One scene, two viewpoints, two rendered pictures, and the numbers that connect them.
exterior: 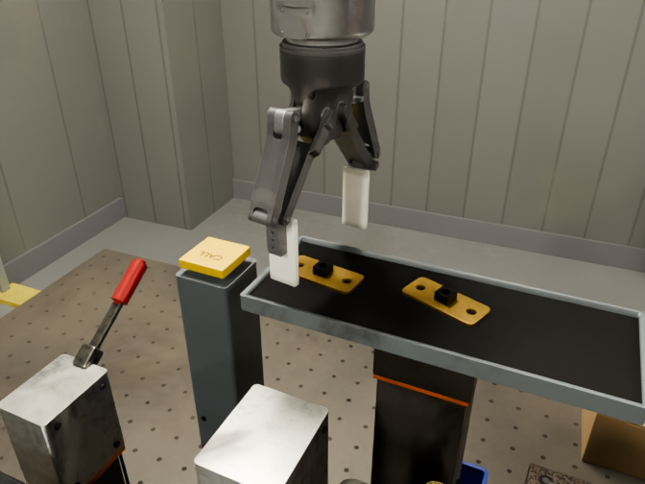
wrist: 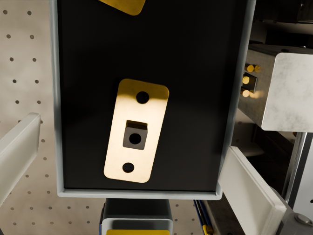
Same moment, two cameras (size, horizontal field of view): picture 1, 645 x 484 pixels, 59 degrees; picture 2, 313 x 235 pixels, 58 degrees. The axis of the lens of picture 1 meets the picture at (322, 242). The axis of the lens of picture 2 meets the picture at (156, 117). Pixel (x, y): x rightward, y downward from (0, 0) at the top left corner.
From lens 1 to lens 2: 51 cm
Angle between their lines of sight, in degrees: 60
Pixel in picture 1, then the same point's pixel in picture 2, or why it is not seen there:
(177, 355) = (38, 216)
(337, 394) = (12, 92)
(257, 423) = (307, 106)
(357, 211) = (29, 140)
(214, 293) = (171, 225)
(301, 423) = (300, 70)
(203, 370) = not seen: hidden behind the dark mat
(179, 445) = not seen: hidden behind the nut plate
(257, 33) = not seen: outside the picture
